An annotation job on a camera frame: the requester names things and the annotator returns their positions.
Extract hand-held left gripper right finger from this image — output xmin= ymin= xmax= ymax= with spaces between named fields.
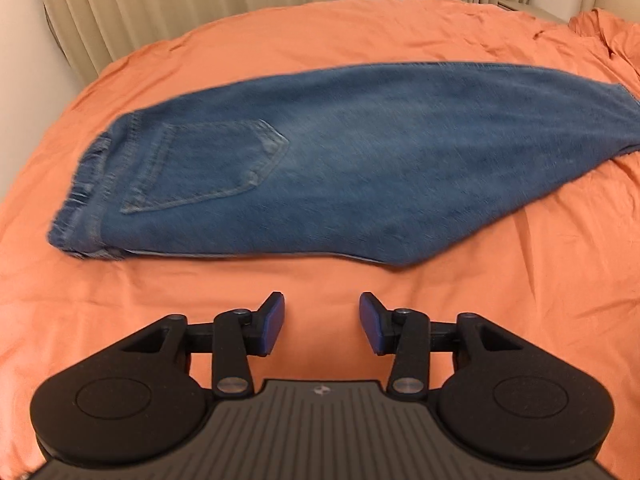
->
xmin=358 ymin=291 xmax=526 ymax=397

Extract orange pillow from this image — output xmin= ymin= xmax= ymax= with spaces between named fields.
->
xmin=569 ymin=9 xmax=640 ymax=78

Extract beige nightstand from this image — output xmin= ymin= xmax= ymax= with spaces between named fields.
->
xmin=499 ymin=0 xmax=572 ymax=25

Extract orange bed sheet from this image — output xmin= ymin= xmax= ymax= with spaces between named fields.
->
xmin=0 ymin=0 xmax=640 ymax=461

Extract blue denim pants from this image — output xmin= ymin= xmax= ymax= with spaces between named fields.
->
xmin=47 ymin=61 xmax=640 ymax=267

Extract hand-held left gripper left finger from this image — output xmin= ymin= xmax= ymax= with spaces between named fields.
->
xmin=117 ymin=291 xmax=286 ymax=397

